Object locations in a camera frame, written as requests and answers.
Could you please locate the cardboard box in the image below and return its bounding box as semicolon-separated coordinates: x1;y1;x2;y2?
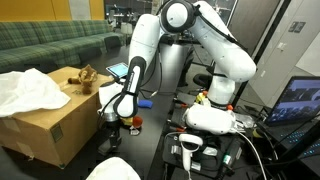
0;65;117;170

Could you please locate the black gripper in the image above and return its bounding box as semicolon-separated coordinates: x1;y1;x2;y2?
105;119;123;152

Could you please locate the black table cable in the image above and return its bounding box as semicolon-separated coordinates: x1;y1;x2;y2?
139;87;177;98

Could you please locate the black perforated mounting board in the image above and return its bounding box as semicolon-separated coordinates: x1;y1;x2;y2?
162;131;249;179

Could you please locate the white VR headset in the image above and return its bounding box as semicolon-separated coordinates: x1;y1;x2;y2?
182;103;238;136

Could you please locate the tablet with white screen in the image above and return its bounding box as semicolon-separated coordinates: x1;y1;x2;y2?
105;62;130;80

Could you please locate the open black laptop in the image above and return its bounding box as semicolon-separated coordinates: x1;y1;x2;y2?
265;75;320;162

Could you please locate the white plastic bag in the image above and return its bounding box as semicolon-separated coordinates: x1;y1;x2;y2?
0;67;72;118

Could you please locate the green plaid couch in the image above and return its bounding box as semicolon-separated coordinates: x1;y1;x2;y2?
0;20;127;74

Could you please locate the white VR controller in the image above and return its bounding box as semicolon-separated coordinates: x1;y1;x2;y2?
178;133;204;173

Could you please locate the white cable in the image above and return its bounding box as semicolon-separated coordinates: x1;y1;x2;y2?
233;129;270;180

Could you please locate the white wall light switch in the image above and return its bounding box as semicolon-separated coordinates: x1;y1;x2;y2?
276;41;288;52

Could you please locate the orange handled black clamp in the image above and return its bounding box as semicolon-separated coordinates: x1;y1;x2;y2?
173;98;190;110
167;119;188;133

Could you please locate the brown plush animal toy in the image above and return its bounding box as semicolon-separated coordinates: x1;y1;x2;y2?
67;64;100;95

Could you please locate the red plush tomato toy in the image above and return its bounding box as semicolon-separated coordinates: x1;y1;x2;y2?
129;115;144;136

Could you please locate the yellow emergency stop button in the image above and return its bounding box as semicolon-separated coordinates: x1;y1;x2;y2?
195;91;210;106

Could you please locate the white cloth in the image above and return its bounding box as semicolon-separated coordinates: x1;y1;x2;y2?
85;156;142;180

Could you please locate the yellow wrist camera mount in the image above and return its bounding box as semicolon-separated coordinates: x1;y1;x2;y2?
120;116;134;127

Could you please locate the blue sponge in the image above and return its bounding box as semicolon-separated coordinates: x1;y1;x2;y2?
137;99;154;110

